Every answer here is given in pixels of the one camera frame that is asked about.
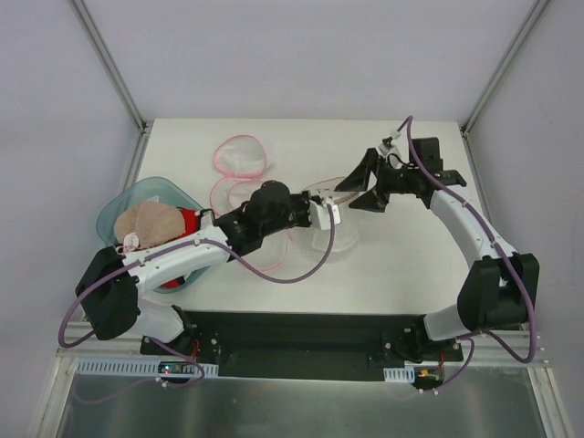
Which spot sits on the right aluminium frame post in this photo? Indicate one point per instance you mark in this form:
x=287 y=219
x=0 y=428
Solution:
x=526 y=28

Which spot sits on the pink-trimmed white mesh bag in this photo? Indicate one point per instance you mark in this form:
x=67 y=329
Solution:
x=243 y=156

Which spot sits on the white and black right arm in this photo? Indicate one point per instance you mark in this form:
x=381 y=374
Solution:
x=501 y=286

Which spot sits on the white black-trimmed bra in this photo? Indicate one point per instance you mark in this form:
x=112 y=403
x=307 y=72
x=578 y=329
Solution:
x=205 y=218

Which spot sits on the aluminium frame post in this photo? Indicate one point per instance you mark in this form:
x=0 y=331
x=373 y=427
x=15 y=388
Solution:
x=108 y=63
x=526 y=28

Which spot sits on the beige bra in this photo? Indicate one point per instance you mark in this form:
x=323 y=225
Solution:
x=149 y=224

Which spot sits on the pink-trimmed mesh bag middle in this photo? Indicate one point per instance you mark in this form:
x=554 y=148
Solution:
x=229 y=193

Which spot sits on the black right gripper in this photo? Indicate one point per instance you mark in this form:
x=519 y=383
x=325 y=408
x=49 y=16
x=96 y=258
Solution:
x=380 y=181

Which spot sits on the teal plastic basket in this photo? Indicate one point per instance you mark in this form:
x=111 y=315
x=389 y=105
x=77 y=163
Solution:
x=155 y=189

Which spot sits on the pink-trimmed mesh bag front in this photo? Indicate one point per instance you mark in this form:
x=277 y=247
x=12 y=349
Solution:
x=272 y=253

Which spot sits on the red bra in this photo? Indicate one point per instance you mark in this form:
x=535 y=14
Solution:
x=191 y=225

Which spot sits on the white slotted cable duct left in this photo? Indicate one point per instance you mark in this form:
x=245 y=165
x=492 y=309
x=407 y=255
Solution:
x=145 y=368

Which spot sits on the left aluminium frame post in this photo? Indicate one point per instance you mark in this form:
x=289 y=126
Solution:
x=108 y=63

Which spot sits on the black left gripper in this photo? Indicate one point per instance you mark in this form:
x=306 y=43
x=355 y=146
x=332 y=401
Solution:
x=298 y=208

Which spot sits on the white slotted cable duct right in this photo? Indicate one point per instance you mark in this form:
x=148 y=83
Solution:
x=399 y=375

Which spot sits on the white slotted cable duct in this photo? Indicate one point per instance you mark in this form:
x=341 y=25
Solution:
x=145 y=368
x=399 y=375

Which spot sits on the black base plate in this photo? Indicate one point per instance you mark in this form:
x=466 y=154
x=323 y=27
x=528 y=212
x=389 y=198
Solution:
x=329 y=347

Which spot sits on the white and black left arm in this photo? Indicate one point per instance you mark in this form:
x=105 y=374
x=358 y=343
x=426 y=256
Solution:
x=112 y=291

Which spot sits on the cream mesh laundry bag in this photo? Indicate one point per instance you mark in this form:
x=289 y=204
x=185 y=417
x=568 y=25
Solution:
x=347 y=232

